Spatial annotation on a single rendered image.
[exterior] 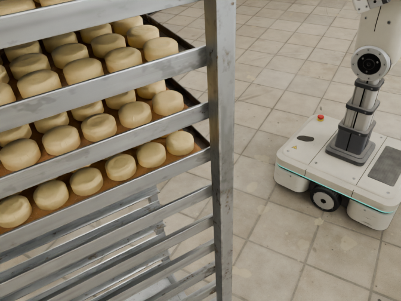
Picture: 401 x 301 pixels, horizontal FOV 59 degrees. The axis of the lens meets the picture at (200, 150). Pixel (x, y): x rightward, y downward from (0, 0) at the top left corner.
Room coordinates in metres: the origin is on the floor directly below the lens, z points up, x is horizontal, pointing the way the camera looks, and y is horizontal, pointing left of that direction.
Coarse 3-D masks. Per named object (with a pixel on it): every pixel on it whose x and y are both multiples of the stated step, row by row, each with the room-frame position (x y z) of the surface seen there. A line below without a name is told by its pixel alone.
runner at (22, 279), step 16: (192, 192) 0.44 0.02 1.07; (208, 192) 0.46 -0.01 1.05; (160, 208) 0.41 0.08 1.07; (176, 208) 0.42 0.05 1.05; (128, 224) 0.38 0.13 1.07; (144, 224) 0.39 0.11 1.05; (96, 240) 0.35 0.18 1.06; (112, 240) 0.36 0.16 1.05; (64, 256) 0.33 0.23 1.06; (80, 256) 0.34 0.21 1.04; (32, 272) 0.31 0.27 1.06; (48, 272) 0.31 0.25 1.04; (0, 288) 0.28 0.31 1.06; (16, 288) 0.29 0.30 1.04
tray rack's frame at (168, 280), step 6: (168, 276) 0.82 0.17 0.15; (174, 276) 0.82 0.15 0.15; (156, 282) 0.80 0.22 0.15; (162, 282) 0.79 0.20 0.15; (168, 282) 0.79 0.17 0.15; (150, 288) 0.77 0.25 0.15; (156, 288) 0.77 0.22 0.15; (162, 288) 0.77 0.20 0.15; (138, 294) 0.75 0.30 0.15; (144, 294) 0.75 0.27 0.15; (150, 294) 0.75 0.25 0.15; (180, 294) 0.74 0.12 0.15; (126, 300) 0.73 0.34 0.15; (132, 300) 0.72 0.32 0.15; (138, 300) 0.72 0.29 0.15; (168, 300) 0.71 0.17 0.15; (174, 300) 0.71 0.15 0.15
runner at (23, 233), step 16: (192, 160) 0.44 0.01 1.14; (208, 160) 0.46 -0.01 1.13; (144, 176) 0.40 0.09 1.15; (160, 176) 0.41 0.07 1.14; (112, 192) 0.38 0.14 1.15; (128, 192) 0.39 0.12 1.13; (64, 208) 0.34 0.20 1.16; (80, 208) 0.35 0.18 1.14; (96, 208) 0.36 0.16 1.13; (32, 224) 0.32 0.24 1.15; (48, 224) 0.33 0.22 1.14; (64, 224) 0.34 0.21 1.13; (0, 240) 0.30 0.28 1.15; (16, 240) 0.31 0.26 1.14
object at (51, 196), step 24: (144, 144) 0.49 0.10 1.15; (168, 144) 0.48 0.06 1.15; (192, 144) 0.48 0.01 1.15; (96, 168) 0.43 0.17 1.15; (120, 168) 0.43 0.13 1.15; (144, 168) 0.44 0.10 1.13; (24, 192) 0.41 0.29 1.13; (48, 192) 0.38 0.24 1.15; (72, 192) 0.40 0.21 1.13; (96, 192) 0.40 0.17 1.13; (0, 216) 0.34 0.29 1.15; (24, 216) 0.35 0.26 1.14
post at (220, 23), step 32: (224, 0) 0.44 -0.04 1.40; (224, 32) 0.44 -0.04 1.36; (224, 64) 0.44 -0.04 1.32; (224, 96) 0.44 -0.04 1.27; (224, 128) 0.44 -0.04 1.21; (224, 160) 0.44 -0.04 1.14; (224, 192) 0.44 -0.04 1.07; (224, 224) 0.44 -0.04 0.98; (224, 256) 0.44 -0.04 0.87; (224, 288) 0.44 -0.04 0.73
